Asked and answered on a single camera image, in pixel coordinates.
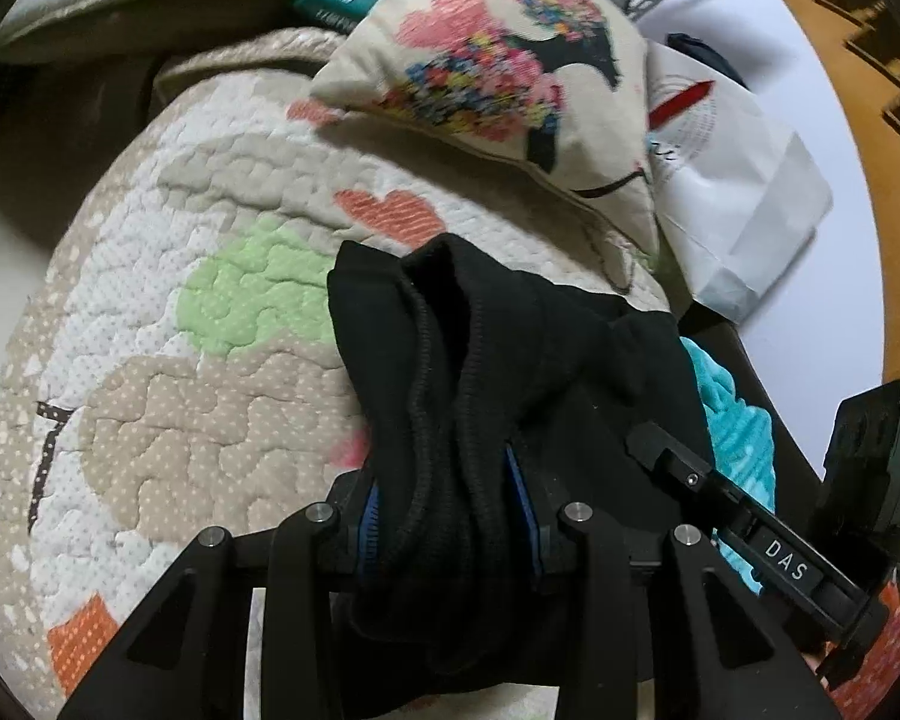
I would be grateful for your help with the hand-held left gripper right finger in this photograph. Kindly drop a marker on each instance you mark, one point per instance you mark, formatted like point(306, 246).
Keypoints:
point(529, 532)

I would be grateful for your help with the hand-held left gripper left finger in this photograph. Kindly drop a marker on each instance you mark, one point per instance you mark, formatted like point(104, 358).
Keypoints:
point(369, 540)

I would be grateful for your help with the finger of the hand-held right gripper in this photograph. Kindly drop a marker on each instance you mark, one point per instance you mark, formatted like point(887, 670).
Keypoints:
point(682, 472)

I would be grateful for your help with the black pants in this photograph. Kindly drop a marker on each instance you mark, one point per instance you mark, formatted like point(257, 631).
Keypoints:
point(495, 360)

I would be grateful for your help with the turquoise printed fleece blanket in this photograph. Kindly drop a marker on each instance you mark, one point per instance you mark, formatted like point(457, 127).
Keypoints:
point(735, 420)

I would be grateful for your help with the turquoise fluffy cloth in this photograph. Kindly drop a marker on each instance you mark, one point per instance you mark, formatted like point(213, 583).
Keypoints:
point(780, 390)

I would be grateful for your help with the quilted patterned bed cover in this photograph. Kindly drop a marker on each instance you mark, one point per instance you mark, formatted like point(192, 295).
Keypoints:
point(195, 315)

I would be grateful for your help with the white paper bag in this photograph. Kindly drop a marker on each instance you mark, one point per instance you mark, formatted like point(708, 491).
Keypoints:
point(742, 187)

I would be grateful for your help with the dark blue cloth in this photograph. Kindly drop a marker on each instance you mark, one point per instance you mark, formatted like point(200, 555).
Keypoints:
point(705, 56)

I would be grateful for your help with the floral print cushion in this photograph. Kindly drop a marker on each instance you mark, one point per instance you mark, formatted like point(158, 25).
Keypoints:
point(495, 52)

